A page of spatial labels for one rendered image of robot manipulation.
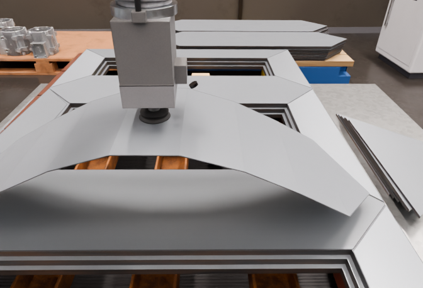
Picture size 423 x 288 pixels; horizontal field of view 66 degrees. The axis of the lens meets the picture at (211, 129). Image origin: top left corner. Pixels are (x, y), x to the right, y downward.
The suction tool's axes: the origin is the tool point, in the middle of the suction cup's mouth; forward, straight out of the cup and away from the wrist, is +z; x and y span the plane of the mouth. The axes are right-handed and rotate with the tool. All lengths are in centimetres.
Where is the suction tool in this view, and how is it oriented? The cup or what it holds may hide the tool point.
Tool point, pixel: (155, 123)
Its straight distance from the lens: 45.9
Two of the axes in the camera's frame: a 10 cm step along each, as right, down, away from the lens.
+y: -0.4, -5.4, 8.4
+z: -0.1, 8.4, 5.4
